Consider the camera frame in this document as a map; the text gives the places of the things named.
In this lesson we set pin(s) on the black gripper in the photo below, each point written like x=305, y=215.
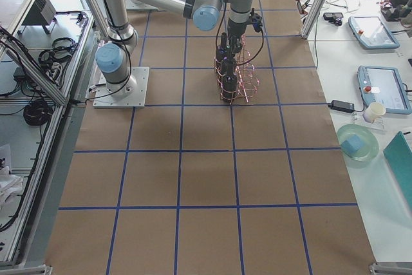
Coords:
x=235, y=28

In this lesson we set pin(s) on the dark wine bottle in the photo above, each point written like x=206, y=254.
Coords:
x=221, y=51
x=228, y=67

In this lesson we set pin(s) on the dark wine bottle in basket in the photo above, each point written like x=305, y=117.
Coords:
x=221, y=51

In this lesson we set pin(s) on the black power adapter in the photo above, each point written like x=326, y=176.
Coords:
x=342, y=106

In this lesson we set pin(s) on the blue teach pendant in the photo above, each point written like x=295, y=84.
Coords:
x=372, y=32
x=383, y=85

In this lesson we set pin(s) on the blue sponge block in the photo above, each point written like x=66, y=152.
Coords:
x=352, y=144

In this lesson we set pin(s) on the white paper cup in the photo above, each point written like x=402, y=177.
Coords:
x=373, y=112

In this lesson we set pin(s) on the green glass bowl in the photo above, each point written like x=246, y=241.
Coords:
x=371, y=148

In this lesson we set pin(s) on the grey electronics box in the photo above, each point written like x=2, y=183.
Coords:
x=41, y=13

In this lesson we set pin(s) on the teal folder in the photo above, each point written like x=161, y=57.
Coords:
x=398, y=156

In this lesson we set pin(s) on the crumpled white cloth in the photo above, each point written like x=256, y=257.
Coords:
x=11, y=185

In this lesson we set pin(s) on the copper wire wine basket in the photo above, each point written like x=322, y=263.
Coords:
x=248, y=82

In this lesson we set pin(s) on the aluminium frame post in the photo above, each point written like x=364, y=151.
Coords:
x=317, y=1

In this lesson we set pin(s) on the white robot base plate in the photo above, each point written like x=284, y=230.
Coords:
x=131, y=93

